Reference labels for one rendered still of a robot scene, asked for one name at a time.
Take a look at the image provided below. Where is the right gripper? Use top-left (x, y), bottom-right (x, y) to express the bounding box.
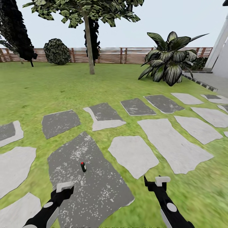
top-left (144, 176), bottom-right (167, 197)

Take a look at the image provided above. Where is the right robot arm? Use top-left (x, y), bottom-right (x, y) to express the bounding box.
top-left (144, 176), bottom-right (195, 228)

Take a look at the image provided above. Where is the insectifuge atomizer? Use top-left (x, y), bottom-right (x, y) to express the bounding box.
top-left (81, 163), bottom-right (86, 172)

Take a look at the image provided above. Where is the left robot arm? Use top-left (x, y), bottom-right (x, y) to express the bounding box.
top-left (23, 182), bottom-right (74, 228)

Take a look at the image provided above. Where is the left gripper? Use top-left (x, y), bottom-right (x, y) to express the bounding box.
top-left (51, 186), bottom-right (74, 202)

